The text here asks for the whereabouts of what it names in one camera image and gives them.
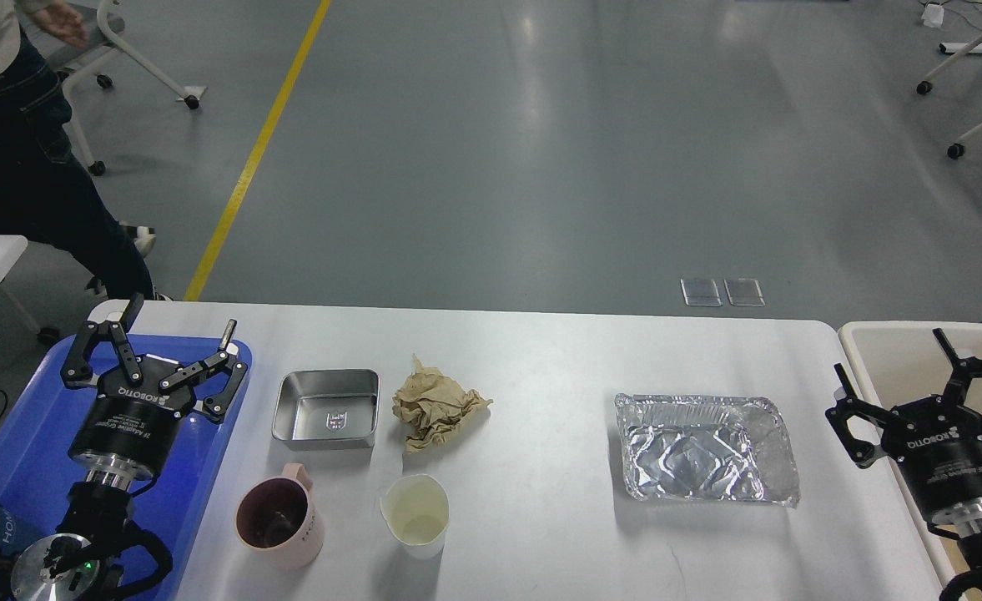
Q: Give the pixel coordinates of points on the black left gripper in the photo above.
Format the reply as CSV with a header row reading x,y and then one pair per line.
x,y
137,417

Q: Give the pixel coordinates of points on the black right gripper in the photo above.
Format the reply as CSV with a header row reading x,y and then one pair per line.
x,y
949,467

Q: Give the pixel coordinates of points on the pink HOME mug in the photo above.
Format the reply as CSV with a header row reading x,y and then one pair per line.
x,y
278,519

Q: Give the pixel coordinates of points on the square stainless steel dish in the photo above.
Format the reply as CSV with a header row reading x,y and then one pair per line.
x,y
327,409

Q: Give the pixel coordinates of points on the aluminium foil tray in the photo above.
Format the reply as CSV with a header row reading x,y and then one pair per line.
x,y
706,449

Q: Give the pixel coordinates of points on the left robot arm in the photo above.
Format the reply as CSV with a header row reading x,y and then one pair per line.
x,y
104,475

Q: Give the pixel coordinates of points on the beige plastic bin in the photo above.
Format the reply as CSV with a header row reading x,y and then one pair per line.
x,y
891,367

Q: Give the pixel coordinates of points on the blue plastic tray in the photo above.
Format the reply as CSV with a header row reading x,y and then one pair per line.
x,y
36,472

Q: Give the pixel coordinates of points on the right floor socket plate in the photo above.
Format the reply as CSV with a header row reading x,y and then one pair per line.
x,y
744,292

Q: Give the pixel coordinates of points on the floor socket plate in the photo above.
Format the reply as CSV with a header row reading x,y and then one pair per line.
x,y
701,292
744,292

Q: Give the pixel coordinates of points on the person in dark jeans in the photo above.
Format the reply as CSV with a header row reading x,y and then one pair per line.
x,y
46,195

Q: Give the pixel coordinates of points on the left floor socket plate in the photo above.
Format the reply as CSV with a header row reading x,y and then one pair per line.
x,y
701,292

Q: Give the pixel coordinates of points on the crumpled brown paper napkin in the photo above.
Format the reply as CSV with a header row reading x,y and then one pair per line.
x,y
434,406

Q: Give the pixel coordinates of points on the white paper cup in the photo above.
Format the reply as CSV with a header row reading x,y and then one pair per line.
x,y
416,511

